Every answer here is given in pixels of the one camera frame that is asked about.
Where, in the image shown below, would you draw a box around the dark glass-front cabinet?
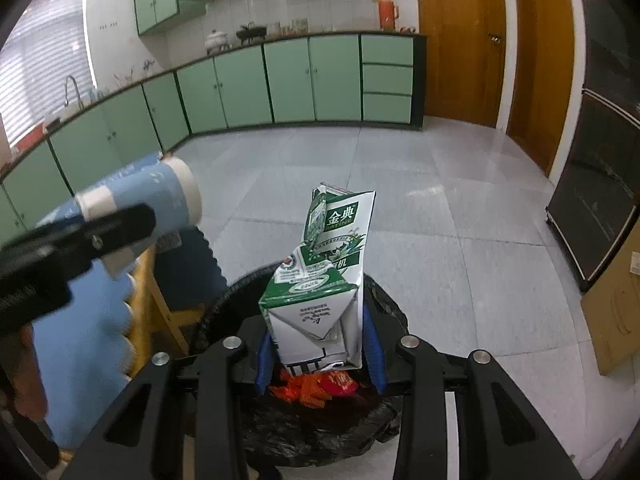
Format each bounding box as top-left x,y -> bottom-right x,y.
546,0 -> 640,294

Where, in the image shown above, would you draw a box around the cardboard box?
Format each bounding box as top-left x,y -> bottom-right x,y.
580,240 -> 640,376

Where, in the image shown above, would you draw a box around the white cooking pot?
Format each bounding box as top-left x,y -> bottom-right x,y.
205,30 -> 231,54

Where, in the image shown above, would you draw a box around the wooden door with handle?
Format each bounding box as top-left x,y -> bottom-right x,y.
414,0 -> 507,129

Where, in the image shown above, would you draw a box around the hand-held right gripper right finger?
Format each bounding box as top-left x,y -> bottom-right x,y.
362,305 -> 583,480

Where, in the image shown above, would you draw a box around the blue paper cup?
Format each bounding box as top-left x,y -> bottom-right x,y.
75,156 -> 203,279

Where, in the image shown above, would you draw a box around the green base cabinets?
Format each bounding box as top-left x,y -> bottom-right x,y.
0,31 -> 429,246

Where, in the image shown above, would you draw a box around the orange thermos flask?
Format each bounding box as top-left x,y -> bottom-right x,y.
377,0 -> 401,31

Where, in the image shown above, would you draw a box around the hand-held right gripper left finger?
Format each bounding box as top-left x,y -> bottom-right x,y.
75,335 -> 273,480

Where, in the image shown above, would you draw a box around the green white milk carton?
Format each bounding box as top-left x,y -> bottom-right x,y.
258,182 -> 377,376

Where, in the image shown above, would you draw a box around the black trash bin with bag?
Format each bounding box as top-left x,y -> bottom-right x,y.
187,260 -> 412,472

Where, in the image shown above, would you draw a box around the light blue table cloth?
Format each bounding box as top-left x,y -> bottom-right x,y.
30,195 -> 139,448

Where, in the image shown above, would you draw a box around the person's left forearm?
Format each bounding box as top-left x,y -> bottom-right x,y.
10,325 -> 51,421

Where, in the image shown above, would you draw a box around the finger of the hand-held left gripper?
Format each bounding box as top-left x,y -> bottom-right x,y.
0,203 -> 159,281

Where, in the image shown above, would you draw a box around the red paper cup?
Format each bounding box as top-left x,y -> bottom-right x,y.
320,370 -> 359,397

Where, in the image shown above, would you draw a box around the white window blind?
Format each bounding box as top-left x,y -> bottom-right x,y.
0,0 -> 96,149

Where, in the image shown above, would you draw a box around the metal kitchen faucet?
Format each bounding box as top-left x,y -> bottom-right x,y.
64,76 -> 85,111

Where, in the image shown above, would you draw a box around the black wok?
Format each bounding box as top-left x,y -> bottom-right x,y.
236,22 -> 266,44

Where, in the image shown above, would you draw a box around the plain wooden door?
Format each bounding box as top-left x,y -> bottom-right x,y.
506,0 -> 574,177

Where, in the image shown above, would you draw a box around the orange foam net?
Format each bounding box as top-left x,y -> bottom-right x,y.
270,371 -> 333,406

